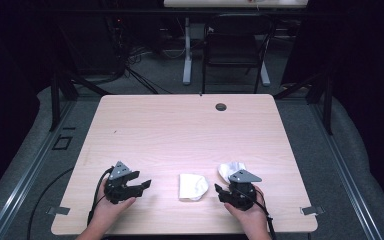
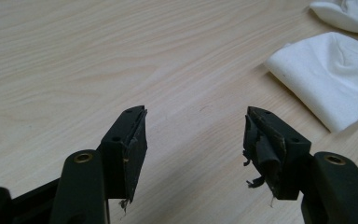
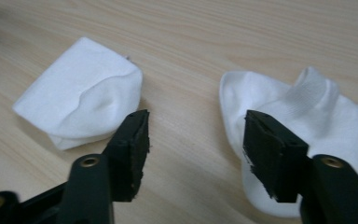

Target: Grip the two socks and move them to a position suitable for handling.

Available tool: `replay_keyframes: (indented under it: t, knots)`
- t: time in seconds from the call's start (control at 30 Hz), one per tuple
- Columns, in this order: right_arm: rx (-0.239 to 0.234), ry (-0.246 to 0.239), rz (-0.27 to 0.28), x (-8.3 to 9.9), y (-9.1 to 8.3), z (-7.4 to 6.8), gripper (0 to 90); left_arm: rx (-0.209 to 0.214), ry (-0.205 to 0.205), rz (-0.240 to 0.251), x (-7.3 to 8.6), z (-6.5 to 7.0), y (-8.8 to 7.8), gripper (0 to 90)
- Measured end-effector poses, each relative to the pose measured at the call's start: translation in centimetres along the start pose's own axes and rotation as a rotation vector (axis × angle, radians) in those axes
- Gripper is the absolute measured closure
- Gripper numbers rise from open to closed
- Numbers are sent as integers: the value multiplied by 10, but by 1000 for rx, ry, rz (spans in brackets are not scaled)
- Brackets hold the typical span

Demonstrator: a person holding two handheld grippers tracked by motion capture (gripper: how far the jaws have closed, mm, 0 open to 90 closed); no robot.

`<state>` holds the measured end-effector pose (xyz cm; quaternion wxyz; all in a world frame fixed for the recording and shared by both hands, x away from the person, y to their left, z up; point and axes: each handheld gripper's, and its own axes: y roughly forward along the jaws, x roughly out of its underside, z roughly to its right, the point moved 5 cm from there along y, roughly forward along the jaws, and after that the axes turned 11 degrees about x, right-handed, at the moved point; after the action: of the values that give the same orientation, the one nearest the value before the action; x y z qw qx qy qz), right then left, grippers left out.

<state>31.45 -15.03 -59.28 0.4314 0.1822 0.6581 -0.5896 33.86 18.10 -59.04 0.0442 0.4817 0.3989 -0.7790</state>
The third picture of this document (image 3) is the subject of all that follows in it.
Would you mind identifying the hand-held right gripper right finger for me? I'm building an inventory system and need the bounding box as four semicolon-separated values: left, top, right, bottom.
242;109;358;224

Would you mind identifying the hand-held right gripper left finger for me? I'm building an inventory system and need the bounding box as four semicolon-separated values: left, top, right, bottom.
56;108;151;224

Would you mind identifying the white sock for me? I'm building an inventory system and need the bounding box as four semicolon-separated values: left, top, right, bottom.
11;36;144;151
218;65;358;218

